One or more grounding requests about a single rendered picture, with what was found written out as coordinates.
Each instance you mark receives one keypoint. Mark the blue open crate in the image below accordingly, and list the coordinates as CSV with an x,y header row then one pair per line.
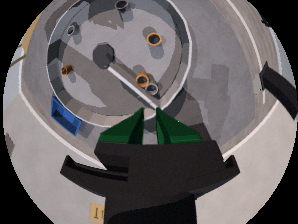
x,y
64,117

